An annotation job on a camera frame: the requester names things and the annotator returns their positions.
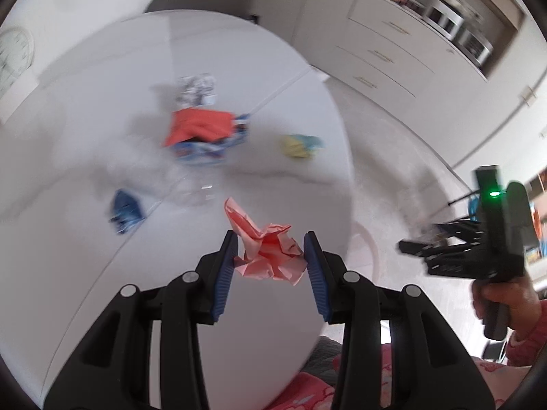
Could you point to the beige tall cabinet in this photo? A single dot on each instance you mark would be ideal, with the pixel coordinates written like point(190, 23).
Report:
point(316, 4)

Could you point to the red folded paper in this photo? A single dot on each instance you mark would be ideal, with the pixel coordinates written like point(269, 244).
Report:
point(196, 126)

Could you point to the beige drawer cabinet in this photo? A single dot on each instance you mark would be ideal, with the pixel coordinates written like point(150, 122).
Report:
point(384, 42)

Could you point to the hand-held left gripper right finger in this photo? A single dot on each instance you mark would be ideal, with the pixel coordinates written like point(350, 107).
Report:
point(318, 290)

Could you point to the brown snack wrapper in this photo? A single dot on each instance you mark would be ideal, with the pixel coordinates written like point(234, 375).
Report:
point(429, 235)

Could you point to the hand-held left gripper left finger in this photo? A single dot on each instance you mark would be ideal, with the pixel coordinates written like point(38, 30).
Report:
point(224, 282)

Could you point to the pink-red paper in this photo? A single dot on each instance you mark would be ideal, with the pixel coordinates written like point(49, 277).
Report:
point(269, 252)

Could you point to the person's right hand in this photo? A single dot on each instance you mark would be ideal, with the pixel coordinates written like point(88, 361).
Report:
point(523, 303)

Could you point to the person's right forearm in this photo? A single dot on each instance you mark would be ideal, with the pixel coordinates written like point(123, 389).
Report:
point(527, 346)

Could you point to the yellow blue folded paper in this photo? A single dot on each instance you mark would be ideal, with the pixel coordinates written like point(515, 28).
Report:
point(299, 145)

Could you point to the pink patterned clothing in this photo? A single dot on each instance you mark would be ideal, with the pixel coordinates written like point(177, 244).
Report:
point(307, 393)

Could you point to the clear plastic wrapper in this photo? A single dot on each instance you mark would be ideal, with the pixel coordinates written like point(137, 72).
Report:
point(192, 192)

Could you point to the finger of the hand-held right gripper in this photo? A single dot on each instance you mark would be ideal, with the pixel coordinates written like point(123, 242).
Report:
point(463, 230)
point(453, 258)

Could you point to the round white wall clock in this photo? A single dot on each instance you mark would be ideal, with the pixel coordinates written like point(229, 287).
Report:
point(15, 55)

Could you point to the blue crumpled paper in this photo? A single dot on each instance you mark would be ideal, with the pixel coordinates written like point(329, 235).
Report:
point(126, 211)

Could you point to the white toaster oven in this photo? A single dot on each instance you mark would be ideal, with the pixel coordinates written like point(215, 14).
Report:
point(448, 19)

